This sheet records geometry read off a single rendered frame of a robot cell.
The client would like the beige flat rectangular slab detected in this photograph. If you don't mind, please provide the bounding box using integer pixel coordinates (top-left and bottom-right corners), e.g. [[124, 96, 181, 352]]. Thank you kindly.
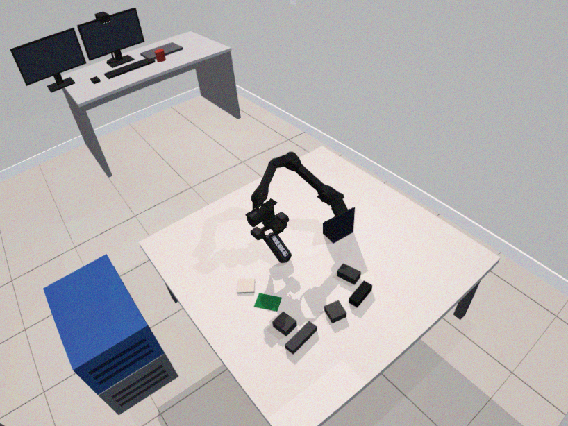
[[237, 278, 255, 293]]

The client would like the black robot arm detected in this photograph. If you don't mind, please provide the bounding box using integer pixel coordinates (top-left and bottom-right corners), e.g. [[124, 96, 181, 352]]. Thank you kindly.
[[245, 151, 350, 235]]

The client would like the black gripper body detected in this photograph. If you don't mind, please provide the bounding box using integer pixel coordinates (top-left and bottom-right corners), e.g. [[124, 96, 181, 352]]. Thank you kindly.
[[250, 212, 289, 240]]

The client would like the flat green panel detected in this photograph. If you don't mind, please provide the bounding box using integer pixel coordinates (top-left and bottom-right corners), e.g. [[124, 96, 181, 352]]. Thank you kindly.
[[254, 293, 282, 312]]

